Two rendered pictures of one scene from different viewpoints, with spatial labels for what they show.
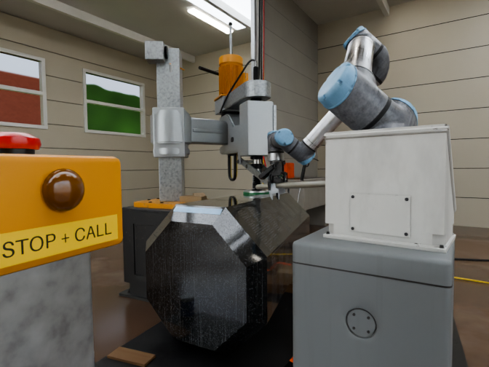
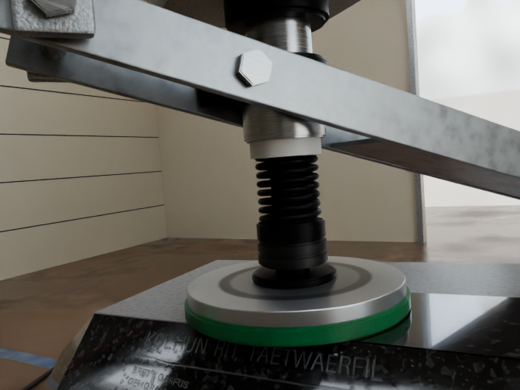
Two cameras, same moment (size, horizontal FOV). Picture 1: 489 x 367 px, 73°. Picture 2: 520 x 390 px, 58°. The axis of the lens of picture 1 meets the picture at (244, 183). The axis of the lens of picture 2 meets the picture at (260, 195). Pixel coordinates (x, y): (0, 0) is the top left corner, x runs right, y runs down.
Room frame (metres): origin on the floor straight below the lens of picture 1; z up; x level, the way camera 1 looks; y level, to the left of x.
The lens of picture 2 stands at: (2.70, 0.36, 0.99)
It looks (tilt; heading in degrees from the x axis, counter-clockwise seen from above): 4 degrees down; 266
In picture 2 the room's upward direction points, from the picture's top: 4 degrees counter-clockwise
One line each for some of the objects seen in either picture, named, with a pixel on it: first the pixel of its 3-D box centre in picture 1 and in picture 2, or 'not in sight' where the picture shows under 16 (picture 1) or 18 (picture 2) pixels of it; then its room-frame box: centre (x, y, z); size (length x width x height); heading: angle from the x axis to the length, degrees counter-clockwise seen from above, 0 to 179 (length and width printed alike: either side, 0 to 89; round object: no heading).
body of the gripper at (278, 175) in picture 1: (277, 172); not in sight; (1.85, -0.19, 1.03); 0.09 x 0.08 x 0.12; 50
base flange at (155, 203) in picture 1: (172, 202); not in sight; (2.86, 0.63, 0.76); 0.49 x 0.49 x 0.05; 63
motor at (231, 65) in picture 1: (232, 79); not in sight; (3.27, 0.11, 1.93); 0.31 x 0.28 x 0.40; 109
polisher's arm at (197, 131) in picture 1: (191, 131); not in sight; (2.99, 0.47, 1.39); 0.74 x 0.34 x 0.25; 129
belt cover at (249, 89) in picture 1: (241, 102); not in sight; (2.98, 0.02, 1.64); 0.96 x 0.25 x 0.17; 19
